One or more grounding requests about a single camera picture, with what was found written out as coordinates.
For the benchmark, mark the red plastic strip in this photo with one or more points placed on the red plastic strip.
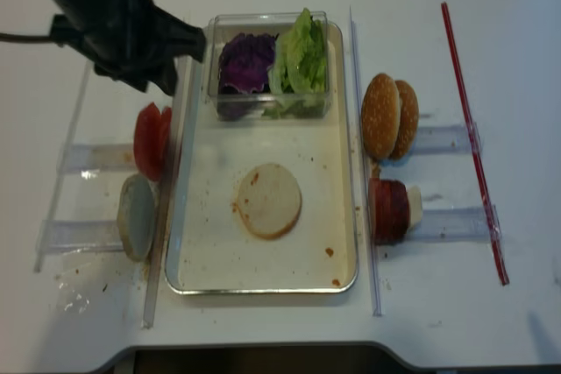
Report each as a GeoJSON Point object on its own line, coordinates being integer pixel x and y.
{"type": "Point", "coordinates": [492, 220]}

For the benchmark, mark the green lettuce leaves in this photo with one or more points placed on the green lettuce leaves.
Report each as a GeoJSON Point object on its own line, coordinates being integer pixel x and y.
{"type": "Point", "coordinates": [298, 76]}

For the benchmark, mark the sesame top bun front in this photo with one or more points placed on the sesame top bun front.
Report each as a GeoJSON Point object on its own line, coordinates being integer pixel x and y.
{"type": "Point", "coordinates": [380, 116]}

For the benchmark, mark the white cheese slice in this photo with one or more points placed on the white cheese slice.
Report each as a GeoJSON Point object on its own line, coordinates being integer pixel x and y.
{"type": "Point", "coordinates": [415, 206]}

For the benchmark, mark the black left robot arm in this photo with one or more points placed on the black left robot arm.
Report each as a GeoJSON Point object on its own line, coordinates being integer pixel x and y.
{"type": "Point", "coordinates": [81, 12]}

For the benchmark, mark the sesame top bun rear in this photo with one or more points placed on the sesame top bun rear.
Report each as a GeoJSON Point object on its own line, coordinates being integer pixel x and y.
{"type": "Point", "coordinates": [409, 117]}

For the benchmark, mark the metal serving tray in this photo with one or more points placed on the metal serving tray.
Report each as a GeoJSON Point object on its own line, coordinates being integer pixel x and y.
{"type": "Point", "coordinates": [210, 251]}

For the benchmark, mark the clear acrylic rack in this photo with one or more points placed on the clear acrylic rack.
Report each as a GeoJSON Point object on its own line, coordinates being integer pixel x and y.
{"type": "Point", "coordinates": [452, 223]}
{"type": "Point", "coordinates": [95, 161]}

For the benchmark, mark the tomato slice near tray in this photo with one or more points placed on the tomato slice near tray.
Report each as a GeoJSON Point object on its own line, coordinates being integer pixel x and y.
{"type": "Point", "coordinates": [162, 140]}

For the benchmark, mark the sesame bun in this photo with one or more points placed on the sesame bun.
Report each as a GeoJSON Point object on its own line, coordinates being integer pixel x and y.
{"type": "Point", "coordinates": [380, 116]}
{"type": "Point", "coordinates": [409, 117]}

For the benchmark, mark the clear acrylic right rack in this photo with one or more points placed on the clear acrylic right rack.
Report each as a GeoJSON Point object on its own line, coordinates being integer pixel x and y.
{"type": "Point", "coordinates": [452, 223]}

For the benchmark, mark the purple cabbage leaves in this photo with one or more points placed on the purple cabbage leaves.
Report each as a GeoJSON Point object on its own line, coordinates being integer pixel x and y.
{"type": "Point", "coordinates": [243, 70]}

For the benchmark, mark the clear acrylic left rack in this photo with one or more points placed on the clear acrylic left rack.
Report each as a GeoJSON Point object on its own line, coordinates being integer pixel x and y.
{"type": "Point", "coordinates": [95, 161]}

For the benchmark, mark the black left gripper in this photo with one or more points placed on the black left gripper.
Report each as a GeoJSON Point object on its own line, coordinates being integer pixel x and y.
{"type": "Point", "coordinates": [136, 43]}

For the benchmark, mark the clear plastic salad container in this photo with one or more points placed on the clear plastic salad container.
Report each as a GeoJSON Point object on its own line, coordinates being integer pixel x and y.
{"type": "Point", "coordinates": [223, 28]}

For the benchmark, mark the tomato slice outer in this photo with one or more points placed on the tomato slice outer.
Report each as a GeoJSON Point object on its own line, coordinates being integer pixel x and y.
{"type": "Point", "coordinates": [146, 143]}

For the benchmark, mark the bun half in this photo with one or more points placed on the bun half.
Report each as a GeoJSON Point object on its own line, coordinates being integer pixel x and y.
{"type": "Point", "coordinates": [136, 217]}
{"type": "Point", "coordinates": [269, 201]}

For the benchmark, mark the stack of meat slices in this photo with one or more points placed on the stack of meat slices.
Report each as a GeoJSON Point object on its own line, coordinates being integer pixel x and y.
{"type": "Point", "coordinates": [389, 210]}

